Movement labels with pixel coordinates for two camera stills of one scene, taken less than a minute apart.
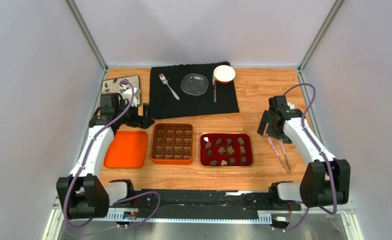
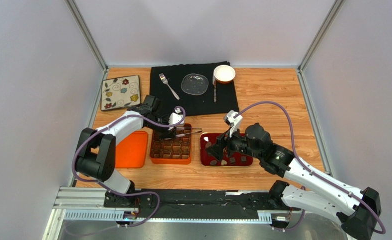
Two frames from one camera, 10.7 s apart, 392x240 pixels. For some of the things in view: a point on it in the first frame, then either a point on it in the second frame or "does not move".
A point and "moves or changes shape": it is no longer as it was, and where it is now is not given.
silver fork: (164, 80) does not move
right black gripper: (272, 126) -> (223, 145)
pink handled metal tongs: (270, 140) moves or changes shape
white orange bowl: (224, 74) does not move
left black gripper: (143, 122) -> (168, 134)
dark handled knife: (215, 93) does not move
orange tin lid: (127, 149) does not move
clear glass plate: (194, 84) does not move
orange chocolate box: (172, 144) does not move
